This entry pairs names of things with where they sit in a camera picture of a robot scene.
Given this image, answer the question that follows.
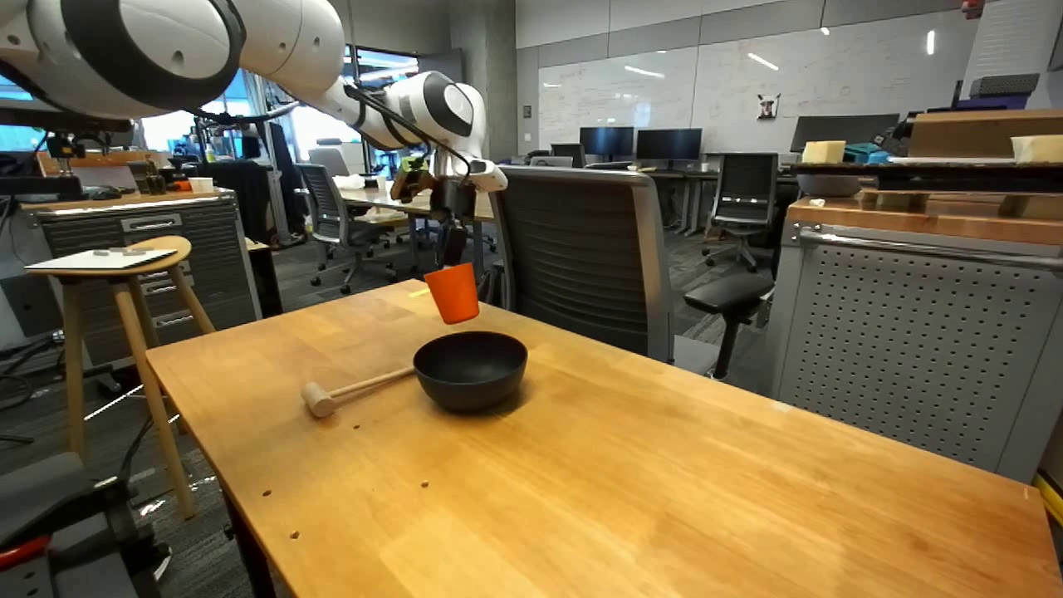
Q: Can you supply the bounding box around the black computer monitor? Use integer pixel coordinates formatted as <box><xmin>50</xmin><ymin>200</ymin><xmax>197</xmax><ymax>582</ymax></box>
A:
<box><xmin>633</xmin><ymin>128</ymin><xmax>705</xmax><ymax>172</ymax></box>
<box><xmin>575</xmin><ymin>122</ymin><xmax>639</xmax><ymax>170</ymax></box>

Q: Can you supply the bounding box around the grey perforated partition panel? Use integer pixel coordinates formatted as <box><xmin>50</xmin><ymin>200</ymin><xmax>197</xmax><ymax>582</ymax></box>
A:
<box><xmin>766</xmin><ymin>219</ymin><xmax>1063</xmax><ymax>485</ymax></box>

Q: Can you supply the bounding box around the black bowl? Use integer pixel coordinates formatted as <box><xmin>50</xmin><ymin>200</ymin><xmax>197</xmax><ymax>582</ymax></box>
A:
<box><xmin>410</xmin><ymin>330</ymin><xmax>533</xmax><ymax>420</ymax></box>

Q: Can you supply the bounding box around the small yellow object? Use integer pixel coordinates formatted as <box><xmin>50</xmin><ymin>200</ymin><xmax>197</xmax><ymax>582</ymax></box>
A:
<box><xmin>1032</xmin><ymin>473</ymin><xmax>1063</xmax><ymax>533</ymax></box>

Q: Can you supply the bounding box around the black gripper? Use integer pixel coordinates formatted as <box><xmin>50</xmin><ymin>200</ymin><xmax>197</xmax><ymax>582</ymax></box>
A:
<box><xmin>433</xmin><ymin>172</ymin><xmax>495</xmax><ymax>270</ymax></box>

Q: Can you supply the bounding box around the wall whiteboard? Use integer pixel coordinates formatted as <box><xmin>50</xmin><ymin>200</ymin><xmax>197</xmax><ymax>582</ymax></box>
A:
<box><xmin>536</xmin><ymin>8</ymin><xmax>980</xmax><ymax>159</ymax></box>

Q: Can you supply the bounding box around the light grey office chair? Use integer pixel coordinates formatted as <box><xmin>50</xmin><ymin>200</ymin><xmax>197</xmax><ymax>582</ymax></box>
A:
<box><xmin>289</xmin><ymin>159</ymin><xmax>415</xmax><ymax>294</ymax></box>

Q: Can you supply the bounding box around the black office chair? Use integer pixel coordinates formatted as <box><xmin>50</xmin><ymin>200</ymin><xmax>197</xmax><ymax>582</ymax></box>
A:
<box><xmin>681</xmin><ymin>150</ymin><xmax>783</xmax><ymax>383</ymax></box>

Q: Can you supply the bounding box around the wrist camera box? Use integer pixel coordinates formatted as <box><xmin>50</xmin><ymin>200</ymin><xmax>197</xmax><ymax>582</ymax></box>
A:
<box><xmin>467</xmin><ymin>157</ymin><xmax>513</xmax><ymax>196</ymax></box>

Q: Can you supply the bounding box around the grey mesh office chair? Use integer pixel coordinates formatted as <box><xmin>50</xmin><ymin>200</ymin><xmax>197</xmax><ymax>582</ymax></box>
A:
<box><xmin>495</xmin><ymin>163</ymin><xmax>673</xmax><ymax>366</ymax></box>

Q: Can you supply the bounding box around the orange plastic cup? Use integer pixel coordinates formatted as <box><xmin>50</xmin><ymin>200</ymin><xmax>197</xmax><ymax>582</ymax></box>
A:
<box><xmin>422</xmin><ymin>258</ymin><xmax>484</xmax><ymax>330</ymax></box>

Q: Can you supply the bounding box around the wooden stool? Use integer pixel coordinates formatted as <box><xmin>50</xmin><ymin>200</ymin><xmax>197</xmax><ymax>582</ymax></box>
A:
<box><xmin>24</xmin><ymin>233</ymin><xmax>224</xmax><ymax>522</ymax></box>

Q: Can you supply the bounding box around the wooden mallet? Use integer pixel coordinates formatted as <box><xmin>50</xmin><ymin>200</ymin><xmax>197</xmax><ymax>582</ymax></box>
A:
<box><xmin>299</xmin><ymin>362</ymin><xmax>419</xmax><ymax>421</ymax></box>

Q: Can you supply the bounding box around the wooden box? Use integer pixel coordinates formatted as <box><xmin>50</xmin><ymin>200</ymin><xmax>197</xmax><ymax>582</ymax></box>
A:
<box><xmin>904</xmin><ymin>105</ymin><xmax>1063</xmax><ymax>159</ymax></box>

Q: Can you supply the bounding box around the grey filing cabinet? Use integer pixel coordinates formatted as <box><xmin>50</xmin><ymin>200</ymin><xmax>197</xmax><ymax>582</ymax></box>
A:
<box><xmin>19</xmin><ymin>187</ymin><xmax>259</xmax><ymax>371</ymax></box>

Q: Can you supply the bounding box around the beige foam block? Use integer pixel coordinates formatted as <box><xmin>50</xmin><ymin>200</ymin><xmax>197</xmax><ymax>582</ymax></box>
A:
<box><xmin>797</xmin><ymin>138</ymin><xmax>850</xmax><ymax>170</ymax></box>
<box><xmin>1005</xmin><ymin>133</ymin><xmax>1063</xmax><ymax>170</ymax></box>

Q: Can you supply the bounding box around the white paper sheet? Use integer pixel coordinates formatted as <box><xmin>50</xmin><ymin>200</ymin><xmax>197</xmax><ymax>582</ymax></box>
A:
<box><xmin>24</xmin><ymin>243</ymin><xmax>178</xmax><ymax>279</ymax></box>

